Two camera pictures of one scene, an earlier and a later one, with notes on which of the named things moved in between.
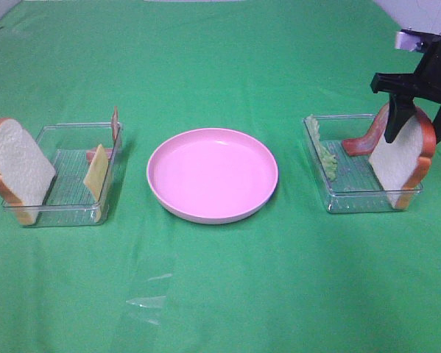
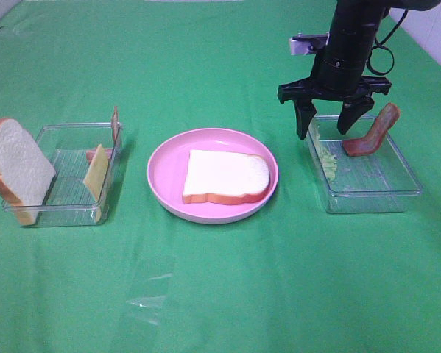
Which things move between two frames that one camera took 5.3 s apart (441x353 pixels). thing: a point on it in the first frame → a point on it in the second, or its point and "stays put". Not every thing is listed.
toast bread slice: x=403 y=163 → x=225 y=178
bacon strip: x=115 y=127 stays put
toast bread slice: x=18 y=166 stays put
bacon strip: x=367 y=144 stays put
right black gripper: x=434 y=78 → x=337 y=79
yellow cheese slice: x=96 y=178 stays put
